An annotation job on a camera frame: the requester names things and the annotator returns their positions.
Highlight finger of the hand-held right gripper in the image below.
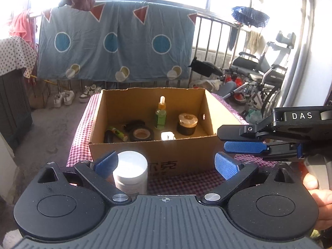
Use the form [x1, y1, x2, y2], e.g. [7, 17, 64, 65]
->
[217, 114, 276, 142]
[224, 141, 303, 160]

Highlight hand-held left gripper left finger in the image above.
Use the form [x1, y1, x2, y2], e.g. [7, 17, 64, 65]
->
[36, 150, 131, 205]

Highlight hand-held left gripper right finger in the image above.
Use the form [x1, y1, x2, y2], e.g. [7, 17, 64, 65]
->
[200, 152, 295, 205]

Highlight white plastic bottle green label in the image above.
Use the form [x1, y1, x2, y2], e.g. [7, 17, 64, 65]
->
[113, 151, 149, 195]

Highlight green lip balm tube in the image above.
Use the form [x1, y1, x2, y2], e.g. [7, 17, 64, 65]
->
[108, 126, 128, 142]

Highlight black tape roll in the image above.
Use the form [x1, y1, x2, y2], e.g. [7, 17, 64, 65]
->
[129, 127, 155, 143]

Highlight dark jar with gold lid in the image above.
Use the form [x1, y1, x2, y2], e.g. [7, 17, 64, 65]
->
[177, 113, 199, 136]

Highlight brown cardboard box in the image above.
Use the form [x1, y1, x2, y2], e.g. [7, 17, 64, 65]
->
[89, 88, 245, 180]

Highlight green dropper bottle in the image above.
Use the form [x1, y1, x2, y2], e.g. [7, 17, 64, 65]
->
[155, 96, 167, 130]

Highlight person's right hand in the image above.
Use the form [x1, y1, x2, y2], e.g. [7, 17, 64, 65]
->
[303, 173, 332, 230]

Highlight red white checked tablecloth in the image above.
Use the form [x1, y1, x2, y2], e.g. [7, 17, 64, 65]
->
[66, 92, 261, 195]

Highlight white bag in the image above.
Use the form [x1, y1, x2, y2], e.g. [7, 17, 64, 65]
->
[189, 79, 221, 92]

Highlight black wheelchair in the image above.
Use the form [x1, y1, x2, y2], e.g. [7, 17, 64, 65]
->
[222, 31, 297, 115]

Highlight metal railing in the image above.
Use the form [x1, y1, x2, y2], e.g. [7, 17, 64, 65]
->
[190, 14, 250, 89]

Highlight beige hanging cloth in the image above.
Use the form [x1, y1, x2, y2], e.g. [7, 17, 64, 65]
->
[245, 30, 264, 55]

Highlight dark hanging cloth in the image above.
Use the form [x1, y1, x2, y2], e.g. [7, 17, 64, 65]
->
[228, 27, 238, 51]

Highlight yellow pole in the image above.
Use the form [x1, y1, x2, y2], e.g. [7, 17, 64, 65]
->
[30, 74, 57, 85]

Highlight dark cabinet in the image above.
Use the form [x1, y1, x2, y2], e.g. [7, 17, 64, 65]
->
[0, 67, 34, 149]

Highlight blue blanket with circles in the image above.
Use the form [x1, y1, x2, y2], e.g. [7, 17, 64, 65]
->
[36, 1, 198, 83]

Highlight blue dotted umbrella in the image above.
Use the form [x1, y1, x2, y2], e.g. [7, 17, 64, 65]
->
[231, 6, 271, 28]

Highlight white polka dot cloth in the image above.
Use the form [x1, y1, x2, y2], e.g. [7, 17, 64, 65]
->
[0, 36, 38, 79]

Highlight red hanging clothes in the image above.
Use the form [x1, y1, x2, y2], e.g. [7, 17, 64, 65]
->
[9, 9, 36, 48]

